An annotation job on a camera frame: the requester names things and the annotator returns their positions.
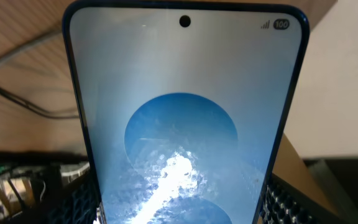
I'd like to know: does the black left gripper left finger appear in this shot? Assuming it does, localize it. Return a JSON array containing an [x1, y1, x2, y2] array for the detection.
[[47, 177, 98, 224]]

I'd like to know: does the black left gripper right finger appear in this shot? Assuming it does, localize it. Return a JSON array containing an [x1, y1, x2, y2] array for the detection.
[[259, 174, 332, 224]]

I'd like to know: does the black USB charging cable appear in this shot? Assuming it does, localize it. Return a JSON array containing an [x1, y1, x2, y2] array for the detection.
[[0, 29, 80, 120]]

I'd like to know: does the blue Samsung smartphone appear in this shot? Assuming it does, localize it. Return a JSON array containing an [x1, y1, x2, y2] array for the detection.
[[62, 1, 310, 223]]

